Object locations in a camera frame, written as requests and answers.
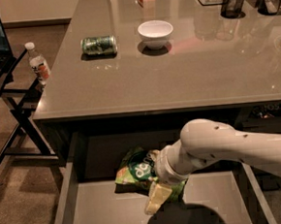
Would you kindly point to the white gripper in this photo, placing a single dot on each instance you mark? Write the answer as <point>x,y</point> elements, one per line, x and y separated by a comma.
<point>165,170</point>

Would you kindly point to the green rice chip bag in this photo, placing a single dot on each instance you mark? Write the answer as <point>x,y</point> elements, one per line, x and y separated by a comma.
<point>136,172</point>

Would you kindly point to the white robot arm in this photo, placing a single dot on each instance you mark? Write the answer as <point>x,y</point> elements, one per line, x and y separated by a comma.
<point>203,142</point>

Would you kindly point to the open grey top drawer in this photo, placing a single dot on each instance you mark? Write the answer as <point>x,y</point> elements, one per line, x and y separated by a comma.
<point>227,193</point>

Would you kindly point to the green soda can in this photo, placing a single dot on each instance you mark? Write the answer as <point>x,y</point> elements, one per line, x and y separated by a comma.
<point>99,45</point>

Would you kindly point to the white bowl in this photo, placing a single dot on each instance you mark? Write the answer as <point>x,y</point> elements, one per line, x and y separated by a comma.
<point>155,33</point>

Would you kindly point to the black laptop stand table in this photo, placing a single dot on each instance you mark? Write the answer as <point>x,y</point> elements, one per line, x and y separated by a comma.
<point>25,139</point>

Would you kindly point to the plastic water bottle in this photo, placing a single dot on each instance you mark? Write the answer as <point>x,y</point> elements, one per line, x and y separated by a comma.
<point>38,63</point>

